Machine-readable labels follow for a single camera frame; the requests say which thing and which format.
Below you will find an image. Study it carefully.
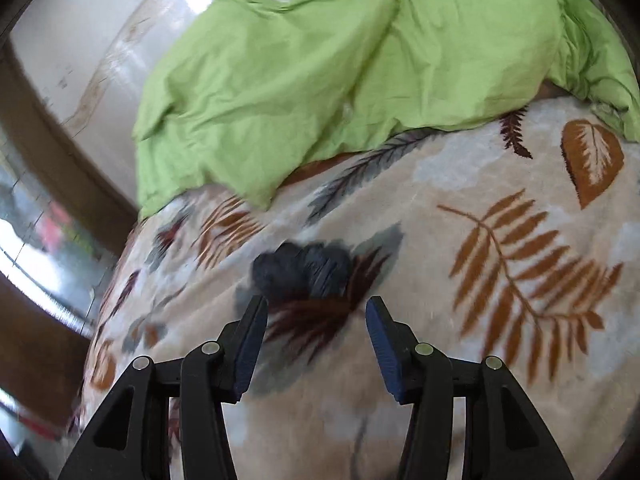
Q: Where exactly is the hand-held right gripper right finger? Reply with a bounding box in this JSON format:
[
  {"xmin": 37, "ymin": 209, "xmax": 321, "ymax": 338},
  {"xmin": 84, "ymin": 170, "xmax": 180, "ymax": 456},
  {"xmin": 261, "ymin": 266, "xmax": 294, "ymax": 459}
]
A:
[{"xmin": 365, "ymin": 296, "xmax": 576, "ymax": 480}]

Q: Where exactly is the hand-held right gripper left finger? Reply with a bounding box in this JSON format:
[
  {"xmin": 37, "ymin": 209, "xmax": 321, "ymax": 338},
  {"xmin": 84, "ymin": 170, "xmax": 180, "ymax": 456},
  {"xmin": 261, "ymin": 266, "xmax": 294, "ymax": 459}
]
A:
[{"xmin": 57, "ymin": 294, "xmax": 269, "ymax": 480}]

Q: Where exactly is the black cloth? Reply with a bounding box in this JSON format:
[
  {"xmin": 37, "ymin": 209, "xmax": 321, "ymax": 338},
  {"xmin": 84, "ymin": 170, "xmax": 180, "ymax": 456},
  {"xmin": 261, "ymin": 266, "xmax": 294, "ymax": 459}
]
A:
[{"xmin": 251, "ymin": 241, "xmax": 352, "ymax": 301}]

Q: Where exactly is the leaf print fleece blanket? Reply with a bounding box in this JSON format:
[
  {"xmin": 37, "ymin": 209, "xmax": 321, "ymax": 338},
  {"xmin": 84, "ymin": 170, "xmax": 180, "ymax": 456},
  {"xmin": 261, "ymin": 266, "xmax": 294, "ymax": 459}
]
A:
[{"xmin": 65, "ymin": 95, "xmax": 640, "ymax": 480}]

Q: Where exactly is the wooden door with stained glass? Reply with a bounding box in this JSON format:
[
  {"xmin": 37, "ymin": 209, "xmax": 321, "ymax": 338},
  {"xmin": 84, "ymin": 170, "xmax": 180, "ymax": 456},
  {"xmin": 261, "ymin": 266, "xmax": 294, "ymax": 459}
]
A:
[{"xmin": 0, "ymin": 40, "xmax": 126, "ymax": 441}]

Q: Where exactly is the green duvet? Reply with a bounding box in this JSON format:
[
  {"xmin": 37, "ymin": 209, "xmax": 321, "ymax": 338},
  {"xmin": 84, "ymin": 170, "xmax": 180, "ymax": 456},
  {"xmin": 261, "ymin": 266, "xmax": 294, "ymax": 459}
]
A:
[{"xmin": 132, "ymin": 0, "xmax": 640, "ymax": 221}]

